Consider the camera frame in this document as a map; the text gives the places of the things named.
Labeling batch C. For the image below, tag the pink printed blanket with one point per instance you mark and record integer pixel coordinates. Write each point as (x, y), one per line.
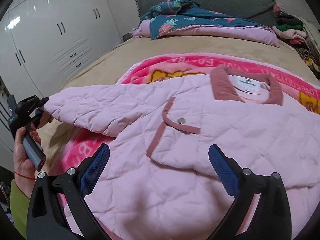
(175, 63)

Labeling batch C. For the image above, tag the bed with beige sheet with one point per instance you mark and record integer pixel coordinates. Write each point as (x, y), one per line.
(105, 55)

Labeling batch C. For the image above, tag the pile of mixed clothes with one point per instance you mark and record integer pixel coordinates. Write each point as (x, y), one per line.
(290, 32)

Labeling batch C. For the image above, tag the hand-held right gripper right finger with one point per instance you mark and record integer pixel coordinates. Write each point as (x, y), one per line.
(223, 170)

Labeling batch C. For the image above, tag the pink quilted jacket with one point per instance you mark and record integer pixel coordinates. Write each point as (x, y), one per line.
(175, 180)

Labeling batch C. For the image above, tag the person's left hand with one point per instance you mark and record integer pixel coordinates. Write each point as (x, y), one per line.
(22, 162)

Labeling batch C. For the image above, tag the white wardrobe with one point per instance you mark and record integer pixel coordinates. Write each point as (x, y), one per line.
(50, 42)

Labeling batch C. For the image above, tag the grey padded headboard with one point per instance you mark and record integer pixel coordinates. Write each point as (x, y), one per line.
(225, 0)

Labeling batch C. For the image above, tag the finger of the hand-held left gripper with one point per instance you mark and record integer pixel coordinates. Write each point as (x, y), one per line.
(41, 101)
(37, 117)

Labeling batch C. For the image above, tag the person's left forearm green sleeve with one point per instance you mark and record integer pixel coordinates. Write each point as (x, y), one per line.
(20, 205)

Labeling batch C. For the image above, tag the teal floral pink duvet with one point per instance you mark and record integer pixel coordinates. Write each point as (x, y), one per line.
(175, 20)

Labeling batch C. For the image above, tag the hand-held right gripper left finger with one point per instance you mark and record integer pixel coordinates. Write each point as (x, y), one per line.
(96, 166)

